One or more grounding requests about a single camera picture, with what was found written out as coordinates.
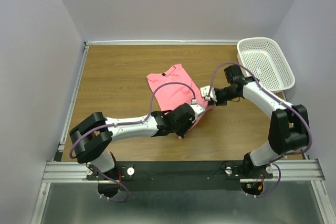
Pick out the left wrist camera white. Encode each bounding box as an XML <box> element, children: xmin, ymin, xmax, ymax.
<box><xmin>190</xmin><ymin>99</ymin><xmax>206</xmax><ymax>119</ymax></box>

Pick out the purple cable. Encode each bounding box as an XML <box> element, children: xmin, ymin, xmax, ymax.
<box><xmin>69</xmin><ymin>82</ymin><xmax>197</xmax><ymax>202</ymax></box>
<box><xmin>207</xmin><ymin>62</ymin><xmax>313</xmax><ymax>162</ymax></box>

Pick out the white perforated plastic basket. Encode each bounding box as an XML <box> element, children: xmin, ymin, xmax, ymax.
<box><xmin>237</xmin><ymin>37</ymin><xmax>295</xmax><ymax>93</ymax></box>

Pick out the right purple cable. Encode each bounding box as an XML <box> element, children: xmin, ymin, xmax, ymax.
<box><xmin>207</xmin><ymin>62</ymin><xmax>313</xmax><ymax>162</ymax></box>

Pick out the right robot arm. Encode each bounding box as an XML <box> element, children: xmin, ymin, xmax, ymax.
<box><xmin>207</xmin><ymin>62</ymin><xmax>313</xmax><ymax>176</ymax></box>

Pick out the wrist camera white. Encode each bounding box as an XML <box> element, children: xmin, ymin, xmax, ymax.
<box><xmin>200</xmin><ymin>86</ymin><xmax>217</xmax><ymax>102</ymax></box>
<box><xmin>190</xmin><ymin>99</ymin><xmax>206</xmax><ymax>119</ymax></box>

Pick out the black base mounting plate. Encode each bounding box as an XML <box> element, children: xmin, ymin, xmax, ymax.
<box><xmin>86</xmin><ymin>160</ymin><xmax>274</xmax><ymax>193</ymax></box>

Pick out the aluminium frame rail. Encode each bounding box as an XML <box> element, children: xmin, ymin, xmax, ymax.
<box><xmin>32</xmin><ymin>44</ymin><xmax>328</xmax><ymax>223</ymax></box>

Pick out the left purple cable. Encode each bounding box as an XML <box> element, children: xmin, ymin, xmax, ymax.
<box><xmin>69</xmin><ymin>82</ymin><xmax>197</xmax><ymax>202</ymax></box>

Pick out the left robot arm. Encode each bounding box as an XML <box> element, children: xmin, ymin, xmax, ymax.
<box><xmin>69</xmin><ymin>103</ymin><xmax>205</xmax><ymax>178</ymax></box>

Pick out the pink t shirt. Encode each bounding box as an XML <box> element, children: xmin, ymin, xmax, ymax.
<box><xmin>146</xmin><ymin>63</ymin><xmax>215</xmax><ymax>130</ymax></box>

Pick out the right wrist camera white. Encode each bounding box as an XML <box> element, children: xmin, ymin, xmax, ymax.
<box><xmin>200</xmin><ymin>86</ymin><xmax>217</xmax><ymax>102</ymax></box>

